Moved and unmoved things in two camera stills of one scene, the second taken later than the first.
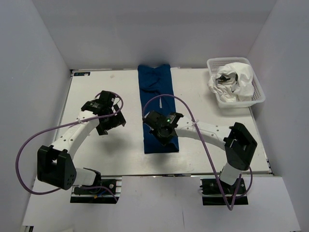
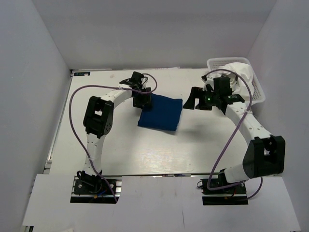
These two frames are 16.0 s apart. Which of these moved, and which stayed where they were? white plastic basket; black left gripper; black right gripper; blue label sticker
Moved: black left gripper; black right gripper
Stayed: blue label sticker; white plastic basket
